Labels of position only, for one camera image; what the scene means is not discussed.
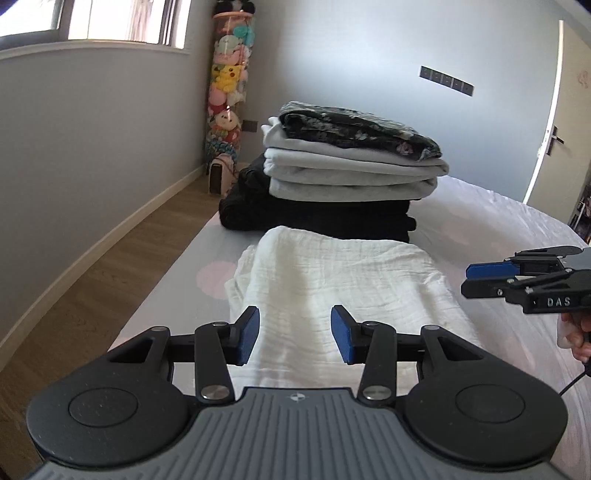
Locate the black cable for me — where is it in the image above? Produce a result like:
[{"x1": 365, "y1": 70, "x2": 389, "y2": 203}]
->
[{"x1": 560, "y1": 362, "x2": 591, "y2": 396}]

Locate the white muslin garment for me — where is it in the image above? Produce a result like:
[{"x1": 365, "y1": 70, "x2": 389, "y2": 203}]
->
[{"x1": 225, "y1": 225, "x2": 483, "y2": 388}]

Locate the cream door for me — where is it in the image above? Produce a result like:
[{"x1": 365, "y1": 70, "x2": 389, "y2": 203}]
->
[{"x1": 524, "y1": 21, "x2": 591, "y2": 217}]

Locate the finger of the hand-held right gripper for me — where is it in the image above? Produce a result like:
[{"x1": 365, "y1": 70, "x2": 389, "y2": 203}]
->
[
  {"x1": 465, "y1": 247, "x2": 581, "y2": 280},
  {"x1": 461, "y1": 275, "x2": 561, "y2": 302}
]

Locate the dark wall switch panel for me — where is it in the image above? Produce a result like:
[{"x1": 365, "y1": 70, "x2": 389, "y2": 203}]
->
[{"x1": 419, "y1": 65, "x2": 475, "y2": 97}]

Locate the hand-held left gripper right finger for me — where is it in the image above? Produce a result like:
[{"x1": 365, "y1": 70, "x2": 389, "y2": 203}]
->
[{"x1": 331, "y1": 305, "x2": 485, "y2": 401}]

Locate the light grey folded sweatshirt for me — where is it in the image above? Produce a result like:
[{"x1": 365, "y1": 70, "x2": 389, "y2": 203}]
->
[{"x1": 260, "y1": 115, "x2": 450, "y2": 203}]

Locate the small pink heater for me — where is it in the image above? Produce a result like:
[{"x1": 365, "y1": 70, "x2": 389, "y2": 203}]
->
[{"x1": 208, "y1": 156, "x2": 238, "y2": 197}]

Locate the black floral folded garment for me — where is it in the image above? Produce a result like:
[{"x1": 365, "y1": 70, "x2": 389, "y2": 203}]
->
[{"x1": 279, "y1": 100, "x2": 443, "y2": 163}]

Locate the plush toy tube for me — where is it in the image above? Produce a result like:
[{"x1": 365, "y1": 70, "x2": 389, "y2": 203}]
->
[{"x1": 204, "y1": 0, "x2": 257, "y2": 164}]

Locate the bed with white sheet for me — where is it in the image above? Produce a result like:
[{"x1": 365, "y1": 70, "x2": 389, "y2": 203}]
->
[{"x1": 106, "y1": 175, "x2": 591, "y2": 480}]

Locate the person's right hand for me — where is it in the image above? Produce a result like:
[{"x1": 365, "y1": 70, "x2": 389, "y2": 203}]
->
[{"x1": 558, "y1": 314, "x2": 591, "y2": 365}]

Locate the dark door handle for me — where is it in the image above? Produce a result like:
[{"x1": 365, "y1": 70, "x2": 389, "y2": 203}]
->
[{"x1": 544, "y1": 126, "x2": 565, "y2": 157}]

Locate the window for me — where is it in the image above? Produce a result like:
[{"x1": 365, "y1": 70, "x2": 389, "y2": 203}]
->
[{"x1": 0, "y1": 0, "x2": 192, "y2": 56}]

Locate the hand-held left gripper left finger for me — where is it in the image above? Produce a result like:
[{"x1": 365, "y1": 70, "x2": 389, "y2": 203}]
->
[{"x1": 106, "y1": 305, "x2": 260, "y2": 401}]

